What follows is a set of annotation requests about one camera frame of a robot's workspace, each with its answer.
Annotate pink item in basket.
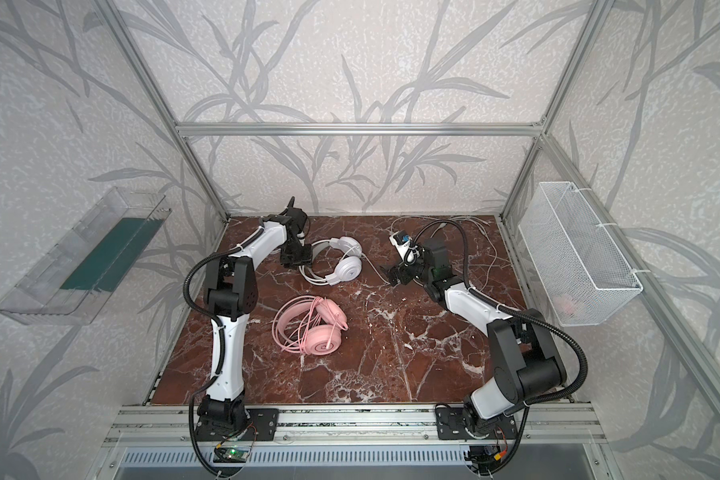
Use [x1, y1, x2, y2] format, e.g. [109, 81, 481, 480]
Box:
[553, 294, 581, 319]

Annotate pink headphone cable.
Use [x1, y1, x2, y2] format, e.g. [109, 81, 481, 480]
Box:
[272, 295, 331, 355]

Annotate green circuit board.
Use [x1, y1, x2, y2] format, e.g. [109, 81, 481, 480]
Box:
[213, 445, 250, 463]

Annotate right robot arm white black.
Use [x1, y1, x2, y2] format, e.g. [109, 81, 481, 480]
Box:
[386, 231, 589, 430]

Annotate white wire mesh basket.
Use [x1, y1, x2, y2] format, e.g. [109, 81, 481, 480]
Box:
[519, 181, 643, 327]

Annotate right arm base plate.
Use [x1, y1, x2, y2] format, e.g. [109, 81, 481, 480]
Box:
[434, 403, 517, 441]

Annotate white headphone cable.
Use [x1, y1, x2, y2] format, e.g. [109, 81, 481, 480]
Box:
[359, 215, 505, 301]

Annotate aluminium front rail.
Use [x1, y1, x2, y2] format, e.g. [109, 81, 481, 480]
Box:
[102, 403, 607, 447]

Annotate clear plastic wall bin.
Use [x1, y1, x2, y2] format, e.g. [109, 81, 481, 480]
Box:
[0, 187, 171, 325]

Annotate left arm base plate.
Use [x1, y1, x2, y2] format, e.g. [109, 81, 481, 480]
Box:
[194, 408, 280, 442]

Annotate pink headphones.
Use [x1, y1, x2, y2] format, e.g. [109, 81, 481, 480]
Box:
[271, 295, 348, 356]

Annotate right wiring connector board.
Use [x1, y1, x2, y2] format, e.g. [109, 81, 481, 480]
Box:
[465, 447, 514, 471]

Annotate white headphones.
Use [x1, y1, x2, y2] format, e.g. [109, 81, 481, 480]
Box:
[298, 236, 363, 286]

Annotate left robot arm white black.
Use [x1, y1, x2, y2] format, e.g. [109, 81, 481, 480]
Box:
[182, 199, 312, 431]

